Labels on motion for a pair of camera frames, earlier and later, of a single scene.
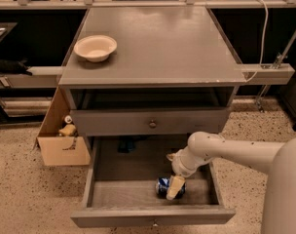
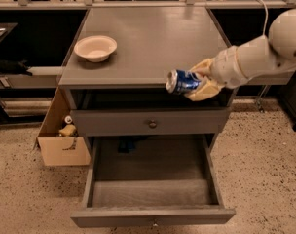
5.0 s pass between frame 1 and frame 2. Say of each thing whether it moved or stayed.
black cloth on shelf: stayed
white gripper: moved
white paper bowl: stayed
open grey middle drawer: stayed
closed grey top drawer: stayed
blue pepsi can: moved
